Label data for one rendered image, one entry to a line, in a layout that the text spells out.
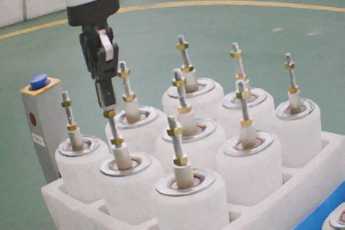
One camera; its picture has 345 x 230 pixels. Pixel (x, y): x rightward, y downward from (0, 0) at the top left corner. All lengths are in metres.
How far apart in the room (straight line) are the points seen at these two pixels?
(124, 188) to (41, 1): 2.72
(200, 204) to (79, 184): 0.25
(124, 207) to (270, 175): 0.21
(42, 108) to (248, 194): 0.42
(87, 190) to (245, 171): 0.26
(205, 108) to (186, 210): 0.34
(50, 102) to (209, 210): 0.43
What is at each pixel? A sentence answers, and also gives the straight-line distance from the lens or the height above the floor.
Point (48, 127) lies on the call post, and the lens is 1.26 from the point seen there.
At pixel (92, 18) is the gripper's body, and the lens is 0.94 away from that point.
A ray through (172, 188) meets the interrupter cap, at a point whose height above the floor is 0.25.
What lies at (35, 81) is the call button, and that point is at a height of 0.33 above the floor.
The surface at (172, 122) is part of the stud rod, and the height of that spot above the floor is 0.34.
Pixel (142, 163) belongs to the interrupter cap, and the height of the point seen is 0.25.
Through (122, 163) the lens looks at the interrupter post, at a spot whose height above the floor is 0.26.
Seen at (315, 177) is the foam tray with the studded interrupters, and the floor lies 0.16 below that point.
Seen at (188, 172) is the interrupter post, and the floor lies 0.27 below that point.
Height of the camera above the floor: 0.67
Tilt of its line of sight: 20 degrees down
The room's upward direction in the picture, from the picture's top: 12 degrees counter-clockwise
